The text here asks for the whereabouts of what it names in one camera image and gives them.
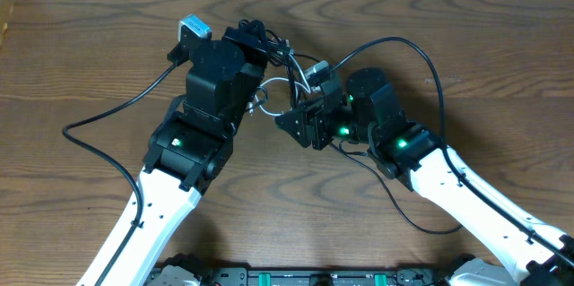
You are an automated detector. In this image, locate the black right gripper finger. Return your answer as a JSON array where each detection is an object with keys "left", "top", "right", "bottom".
[
  {"left": 291, "top": 97, "right": 324, "bottom": 111},
  {"left": 274, "top": 109, "right": 312, "bottom": 148}
]

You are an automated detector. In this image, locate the white usb cable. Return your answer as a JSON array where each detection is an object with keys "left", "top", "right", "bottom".
[{"left": 250, "top": 50, "right": 322, "bottom": 118}]

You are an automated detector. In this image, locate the black thick cable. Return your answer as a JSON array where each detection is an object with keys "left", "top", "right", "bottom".
[{"left": 237, "top": 19, "right": 322, "bottom": 112}]

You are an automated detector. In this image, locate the black thin usb cable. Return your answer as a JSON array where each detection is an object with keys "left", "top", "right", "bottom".
[{"left": 326, "top": 141, "right": 463, "bottom": 236}]

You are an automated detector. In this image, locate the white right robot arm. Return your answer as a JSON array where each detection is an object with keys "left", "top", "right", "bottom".
[{"left": 275, "top": 68, "right": 573, "bottom": 285}]

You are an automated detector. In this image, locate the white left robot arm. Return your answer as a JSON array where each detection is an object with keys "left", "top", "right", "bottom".
[{"left": 79, "top": 15, "right": 271, "bottom": 285}]

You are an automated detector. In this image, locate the black right camera cable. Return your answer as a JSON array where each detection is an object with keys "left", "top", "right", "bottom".
[{"left": 329, "top": 36, "right": 574, "bottom": 269}]

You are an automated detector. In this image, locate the black camera cable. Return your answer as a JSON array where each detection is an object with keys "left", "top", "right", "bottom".
[
  {"left": 61, "top": 62, "right": 178, "bottom": 286},
  {"left": 329, "top": 36, "right": 574, "bottom": 269}
]

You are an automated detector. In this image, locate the black left camera cable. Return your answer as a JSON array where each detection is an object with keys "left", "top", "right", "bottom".
[{"left": 61, "top": 62, "right": 178, "bottom": 286}]

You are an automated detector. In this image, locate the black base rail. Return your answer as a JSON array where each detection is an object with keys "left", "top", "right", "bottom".
[{"left": 143, "top": 254, "right": 514, "bottom": 286}]

